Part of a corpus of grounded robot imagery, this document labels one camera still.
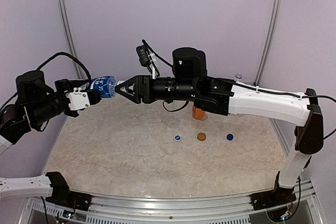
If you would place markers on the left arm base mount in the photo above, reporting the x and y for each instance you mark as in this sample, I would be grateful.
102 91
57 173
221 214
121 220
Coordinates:
69 197

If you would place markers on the aluminium frame post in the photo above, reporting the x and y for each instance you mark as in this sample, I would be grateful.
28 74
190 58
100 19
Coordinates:
66 27
276 4

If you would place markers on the orange juice bottle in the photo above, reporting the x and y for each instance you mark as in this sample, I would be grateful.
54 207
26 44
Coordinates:
197 113

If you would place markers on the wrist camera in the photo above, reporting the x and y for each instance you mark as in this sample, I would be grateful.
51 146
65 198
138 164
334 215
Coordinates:
80 99
147 59

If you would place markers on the left aluminium frame post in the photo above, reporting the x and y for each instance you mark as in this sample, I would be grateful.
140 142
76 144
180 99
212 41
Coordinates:
66 27

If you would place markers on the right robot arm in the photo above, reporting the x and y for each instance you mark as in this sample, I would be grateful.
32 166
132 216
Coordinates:
190 82

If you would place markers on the aluminium front rail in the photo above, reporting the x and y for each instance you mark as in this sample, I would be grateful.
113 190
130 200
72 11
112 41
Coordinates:
221 209

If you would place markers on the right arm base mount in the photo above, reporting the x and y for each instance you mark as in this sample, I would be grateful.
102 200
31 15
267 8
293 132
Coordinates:
274 197

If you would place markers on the blue label clear bottle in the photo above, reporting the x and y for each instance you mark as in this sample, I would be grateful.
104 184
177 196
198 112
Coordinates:
238 77

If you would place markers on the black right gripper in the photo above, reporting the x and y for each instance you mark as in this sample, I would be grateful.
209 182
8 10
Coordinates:
143 88

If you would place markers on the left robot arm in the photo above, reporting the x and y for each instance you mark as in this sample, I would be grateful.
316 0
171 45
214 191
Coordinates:
36 104

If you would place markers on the white Pocari Sweat cap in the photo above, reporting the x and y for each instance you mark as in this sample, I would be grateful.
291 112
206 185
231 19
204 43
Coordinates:
177 138

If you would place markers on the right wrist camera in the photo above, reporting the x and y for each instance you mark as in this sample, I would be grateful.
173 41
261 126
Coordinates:
147 59

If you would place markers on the brown bottle cap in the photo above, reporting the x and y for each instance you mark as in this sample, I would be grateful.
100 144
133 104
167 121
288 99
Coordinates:
201 136

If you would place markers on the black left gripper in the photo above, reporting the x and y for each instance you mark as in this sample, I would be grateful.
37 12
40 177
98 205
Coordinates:
69 84

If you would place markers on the right aluminium frame post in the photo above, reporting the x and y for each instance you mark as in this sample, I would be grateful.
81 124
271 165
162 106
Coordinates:
276 4

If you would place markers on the small blue bottle white cap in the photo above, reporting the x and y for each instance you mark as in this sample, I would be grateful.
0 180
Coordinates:
105 85

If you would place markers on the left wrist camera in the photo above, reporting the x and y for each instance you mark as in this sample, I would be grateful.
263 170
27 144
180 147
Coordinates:
80 99

